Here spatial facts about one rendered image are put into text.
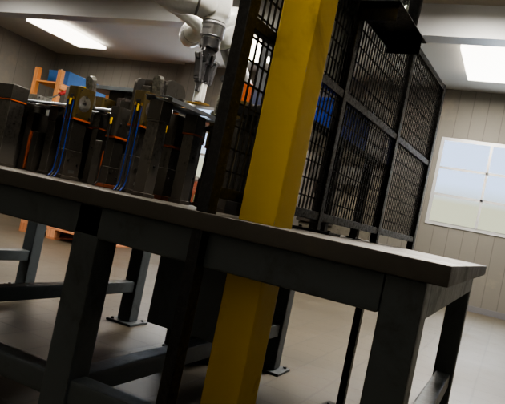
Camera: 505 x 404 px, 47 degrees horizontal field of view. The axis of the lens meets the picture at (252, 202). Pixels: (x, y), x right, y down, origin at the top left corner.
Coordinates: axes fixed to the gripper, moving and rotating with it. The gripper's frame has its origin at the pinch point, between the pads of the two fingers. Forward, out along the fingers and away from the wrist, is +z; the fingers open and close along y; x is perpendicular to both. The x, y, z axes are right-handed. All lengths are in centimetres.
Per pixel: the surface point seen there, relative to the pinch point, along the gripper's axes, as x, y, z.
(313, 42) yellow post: 68, 52, -2
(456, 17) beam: -3, -371, -177
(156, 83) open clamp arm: -5.5, 18.0, 2.2
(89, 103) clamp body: -37.7, 15.8, 11.4
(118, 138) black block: -17.3, 18.6, 22.9
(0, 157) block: -76, 20, 38
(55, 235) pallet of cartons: -351, -269, 106
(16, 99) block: -76, 18, 14
